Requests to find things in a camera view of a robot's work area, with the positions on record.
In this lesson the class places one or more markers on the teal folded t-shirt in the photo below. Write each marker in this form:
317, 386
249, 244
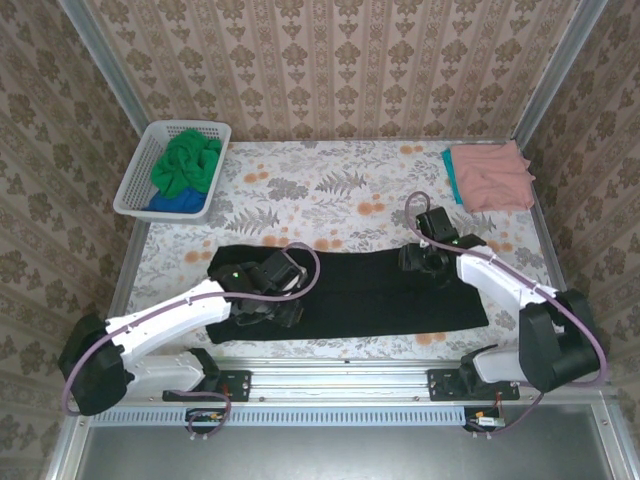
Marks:
450, 167

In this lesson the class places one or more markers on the pink folded t-shirt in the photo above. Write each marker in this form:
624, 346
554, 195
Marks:
490, 175

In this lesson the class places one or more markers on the green t-shirt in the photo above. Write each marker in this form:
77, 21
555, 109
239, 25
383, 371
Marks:
185, 165

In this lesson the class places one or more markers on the small electronics connector board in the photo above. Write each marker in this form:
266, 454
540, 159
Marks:
487, 420
205, 419

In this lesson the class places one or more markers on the aluminium table side rail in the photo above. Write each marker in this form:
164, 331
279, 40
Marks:
546, 225
134, 255

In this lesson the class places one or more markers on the grey metal panel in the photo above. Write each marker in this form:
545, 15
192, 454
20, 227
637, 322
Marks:
325, 455

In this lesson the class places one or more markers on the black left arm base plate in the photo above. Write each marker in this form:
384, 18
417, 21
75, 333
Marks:
240, 385

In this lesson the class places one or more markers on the aluminium frame post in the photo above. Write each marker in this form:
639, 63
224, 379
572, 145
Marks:
104, 65
560, 65

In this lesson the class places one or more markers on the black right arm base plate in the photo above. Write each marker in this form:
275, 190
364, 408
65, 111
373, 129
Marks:
440, 387

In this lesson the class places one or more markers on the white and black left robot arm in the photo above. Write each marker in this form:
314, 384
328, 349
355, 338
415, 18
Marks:
170, 312

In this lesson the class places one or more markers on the aluminium mounting rail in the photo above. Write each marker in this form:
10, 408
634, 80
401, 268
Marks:
340, 380

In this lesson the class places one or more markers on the white plastic basket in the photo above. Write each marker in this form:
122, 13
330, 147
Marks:
140, 165

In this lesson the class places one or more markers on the floral tablecloth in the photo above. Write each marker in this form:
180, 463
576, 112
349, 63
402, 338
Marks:
325, 200

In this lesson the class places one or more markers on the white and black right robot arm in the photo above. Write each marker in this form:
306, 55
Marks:
495, 280

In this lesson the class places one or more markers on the black t-shirt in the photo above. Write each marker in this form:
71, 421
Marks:
380, 300

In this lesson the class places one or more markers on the blue t-shirt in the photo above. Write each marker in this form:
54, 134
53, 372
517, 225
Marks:
175, 201

